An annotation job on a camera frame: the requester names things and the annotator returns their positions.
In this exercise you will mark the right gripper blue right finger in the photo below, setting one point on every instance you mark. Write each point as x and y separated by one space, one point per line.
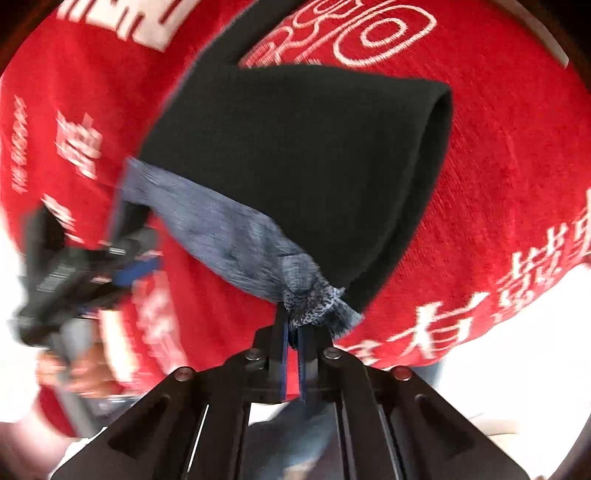
392 424

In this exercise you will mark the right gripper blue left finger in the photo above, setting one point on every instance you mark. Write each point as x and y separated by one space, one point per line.
192 424

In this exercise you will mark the black pants with blue trim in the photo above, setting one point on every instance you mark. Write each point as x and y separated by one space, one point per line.
299 184

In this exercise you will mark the person's left hand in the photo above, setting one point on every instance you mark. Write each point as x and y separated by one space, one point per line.
89 376

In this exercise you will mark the red blanket with white characters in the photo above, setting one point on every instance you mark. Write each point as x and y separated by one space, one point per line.
510 215

